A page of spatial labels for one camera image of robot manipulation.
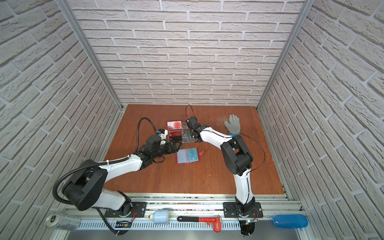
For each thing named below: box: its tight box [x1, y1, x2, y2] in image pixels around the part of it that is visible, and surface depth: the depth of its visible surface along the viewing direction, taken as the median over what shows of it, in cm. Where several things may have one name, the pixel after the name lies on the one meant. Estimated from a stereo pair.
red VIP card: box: [168, 131, 182, 136], surface depth 99 cm
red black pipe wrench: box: [177, 215, 222, 233], surface depth 72 cm
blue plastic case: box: [272, 214, 309, 229], surface depth 71 cm
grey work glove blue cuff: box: [224, 114, 241, 137], surface depth 112 cm
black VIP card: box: [169, 135, 183, 141], surface depth 99 cm
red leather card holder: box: [176, 147, 200, 164], surface depth 94 cm
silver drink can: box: [45, 213, 81, 231], surface depth 62 cm
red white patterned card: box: [167, 120, 182, 131], surface depth 99 cm
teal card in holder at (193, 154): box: [188, 147, 199, 162], surface depth 94 cm
